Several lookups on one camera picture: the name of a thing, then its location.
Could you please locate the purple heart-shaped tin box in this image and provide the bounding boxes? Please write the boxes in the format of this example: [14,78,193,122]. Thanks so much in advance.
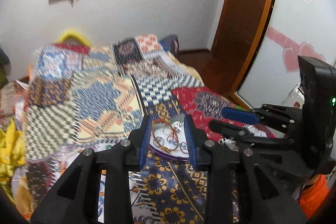
[149,115,189,161]

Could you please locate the pink heart wall stickers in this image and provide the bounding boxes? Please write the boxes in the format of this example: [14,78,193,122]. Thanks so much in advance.
[266,27,325,73]

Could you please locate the red gold braided bracelet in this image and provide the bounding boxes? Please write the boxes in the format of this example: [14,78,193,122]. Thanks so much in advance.
[150,118,180,153]

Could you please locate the white suitcase with stickers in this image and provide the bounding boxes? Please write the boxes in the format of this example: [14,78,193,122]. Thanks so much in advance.
[282,85,305,109]

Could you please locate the brown wooden door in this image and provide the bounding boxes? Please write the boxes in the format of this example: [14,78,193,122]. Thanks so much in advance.
[211,0,272,96]

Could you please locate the red blue beaded bracelet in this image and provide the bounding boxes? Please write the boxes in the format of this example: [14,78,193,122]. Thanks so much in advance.
[167,134,190,155]

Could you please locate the yellow cloth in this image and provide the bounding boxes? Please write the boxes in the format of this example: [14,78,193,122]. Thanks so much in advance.
[0,118,27,204]

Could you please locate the white foam padding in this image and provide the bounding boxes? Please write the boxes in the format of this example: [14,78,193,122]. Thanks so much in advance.
[150,122,189,160]

